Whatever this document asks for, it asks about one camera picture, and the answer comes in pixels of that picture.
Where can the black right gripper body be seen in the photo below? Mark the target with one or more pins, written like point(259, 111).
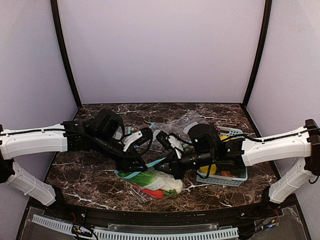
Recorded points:
point(173, 166)

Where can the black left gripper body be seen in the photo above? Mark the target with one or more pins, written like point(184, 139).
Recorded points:
point(131, 162)

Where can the green white bok choy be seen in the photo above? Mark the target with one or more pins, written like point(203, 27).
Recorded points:
point(153, 180)

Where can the clear zip bag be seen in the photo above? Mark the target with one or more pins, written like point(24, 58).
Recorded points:
point(152, 182)
point(186, 122)
point(156, 127)

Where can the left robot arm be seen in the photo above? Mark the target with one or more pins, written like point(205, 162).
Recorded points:
point(96, 134)

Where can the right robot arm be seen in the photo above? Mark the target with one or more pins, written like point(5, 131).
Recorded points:
point(240, 151)

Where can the light blue plastic basket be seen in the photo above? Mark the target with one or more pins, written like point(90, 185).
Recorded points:
point(237, 177)

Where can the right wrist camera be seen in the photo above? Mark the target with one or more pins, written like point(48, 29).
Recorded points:
point(171, 142)

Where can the white slotted cable duct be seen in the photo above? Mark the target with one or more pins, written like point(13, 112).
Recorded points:
point(138, 232)

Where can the black left frame post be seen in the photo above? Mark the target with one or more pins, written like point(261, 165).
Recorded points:
point(63, 52)

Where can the black frame post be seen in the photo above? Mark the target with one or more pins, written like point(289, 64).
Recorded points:
point(63, 52)
point(259, 52)

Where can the black right frame post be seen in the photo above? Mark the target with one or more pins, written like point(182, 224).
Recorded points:
point(259, 52)

